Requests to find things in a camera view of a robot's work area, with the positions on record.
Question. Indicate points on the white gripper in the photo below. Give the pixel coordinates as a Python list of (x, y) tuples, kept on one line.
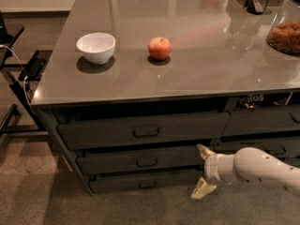
[(211, 169)]

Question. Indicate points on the grey drawer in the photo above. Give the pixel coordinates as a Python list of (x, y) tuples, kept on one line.
[(278, 147), (263, 120), (143, 129), (141, 181), (138, 160)]

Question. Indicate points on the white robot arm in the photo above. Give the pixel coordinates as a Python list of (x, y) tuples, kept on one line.
[(247, 165)]

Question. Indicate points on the snack bag in drawer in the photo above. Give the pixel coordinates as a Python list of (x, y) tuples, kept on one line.
[(264, 100)]

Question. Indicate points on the red apple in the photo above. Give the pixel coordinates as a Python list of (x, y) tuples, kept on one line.
[(159, 48)]

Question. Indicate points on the glass jar with snacks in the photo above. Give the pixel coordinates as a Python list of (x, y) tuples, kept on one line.
[(284, 34)]

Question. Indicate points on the white ceramic bowl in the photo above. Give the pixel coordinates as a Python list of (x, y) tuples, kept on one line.
[(97, 48)]

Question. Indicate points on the black side stand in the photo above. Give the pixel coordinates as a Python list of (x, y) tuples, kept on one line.
[(13, 71)]

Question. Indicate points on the black smartphone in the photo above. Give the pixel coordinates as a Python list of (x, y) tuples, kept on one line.
[(34, 67)]

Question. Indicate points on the grey drawer cabinet frame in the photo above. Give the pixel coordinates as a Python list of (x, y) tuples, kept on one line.
[(54, 115)]

